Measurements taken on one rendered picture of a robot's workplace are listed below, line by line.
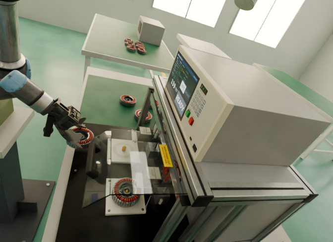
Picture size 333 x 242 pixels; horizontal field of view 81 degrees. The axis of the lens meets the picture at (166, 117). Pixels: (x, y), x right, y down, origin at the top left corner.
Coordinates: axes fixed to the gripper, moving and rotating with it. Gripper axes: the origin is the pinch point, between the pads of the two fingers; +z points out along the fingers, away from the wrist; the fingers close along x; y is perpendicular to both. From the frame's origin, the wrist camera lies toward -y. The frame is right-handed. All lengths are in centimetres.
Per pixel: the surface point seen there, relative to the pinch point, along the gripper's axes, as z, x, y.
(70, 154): 3.1, -1.6, -9.8
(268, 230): 50, -46, 50
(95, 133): 8.9, 12.0, -1.7
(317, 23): 361, 451, 466
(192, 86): -3, -15, 53
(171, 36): 149, 448, 80
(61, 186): 2.7, -18.4, -10.0
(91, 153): -11.5, -29.5, 19.6
